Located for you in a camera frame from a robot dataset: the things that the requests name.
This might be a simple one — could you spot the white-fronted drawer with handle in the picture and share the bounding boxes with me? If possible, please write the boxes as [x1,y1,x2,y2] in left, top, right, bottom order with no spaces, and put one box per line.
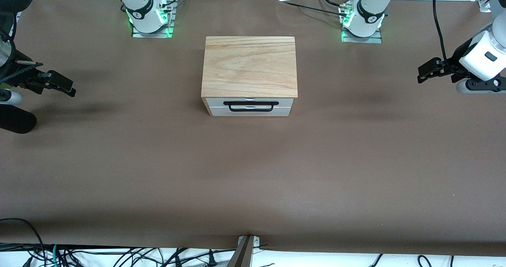
[206,98,295,108]

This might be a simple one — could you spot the black metal drawer handle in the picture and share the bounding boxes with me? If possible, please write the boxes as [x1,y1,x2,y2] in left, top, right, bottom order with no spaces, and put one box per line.
[223,101,279,113]

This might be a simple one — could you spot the wooden drawer cabinet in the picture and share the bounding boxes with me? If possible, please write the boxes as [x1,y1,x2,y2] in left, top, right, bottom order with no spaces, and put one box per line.
[201,36,298,117]

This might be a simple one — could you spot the black foam cylinder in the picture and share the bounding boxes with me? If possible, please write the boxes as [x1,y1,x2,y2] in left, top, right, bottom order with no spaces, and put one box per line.
[0,103,37,134]

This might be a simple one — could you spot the brown table cover sheet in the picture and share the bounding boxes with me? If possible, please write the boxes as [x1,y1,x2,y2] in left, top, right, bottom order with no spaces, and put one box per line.
[0,0,506,258]

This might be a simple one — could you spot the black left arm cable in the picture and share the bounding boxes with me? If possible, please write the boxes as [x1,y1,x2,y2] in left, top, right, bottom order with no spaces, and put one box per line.
[432,0,468,82]

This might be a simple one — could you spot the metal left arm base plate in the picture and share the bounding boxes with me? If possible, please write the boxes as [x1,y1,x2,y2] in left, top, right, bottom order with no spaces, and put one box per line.
[341,27,383,43]

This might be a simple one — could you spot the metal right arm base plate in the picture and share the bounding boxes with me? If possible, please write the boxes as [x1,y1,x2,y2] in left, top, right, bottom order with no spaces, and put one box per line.
[132,2,174,38]

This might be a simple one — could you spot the looped black cable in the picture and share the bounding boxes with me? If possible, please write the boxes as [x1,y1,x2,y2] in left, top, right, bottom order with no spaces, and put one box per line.
[0,218,45,267]

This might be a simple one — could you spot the tangled black floor cables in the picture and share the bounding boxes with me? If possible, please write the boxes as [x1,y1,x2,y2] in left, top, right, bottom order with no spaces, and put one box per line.
[0,243,238,267]

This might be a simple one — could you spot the metal table edge bracket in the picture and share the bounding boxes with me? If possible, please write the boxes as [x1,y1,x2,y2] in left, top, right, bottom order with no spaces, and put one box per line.
[227,235,261,267]

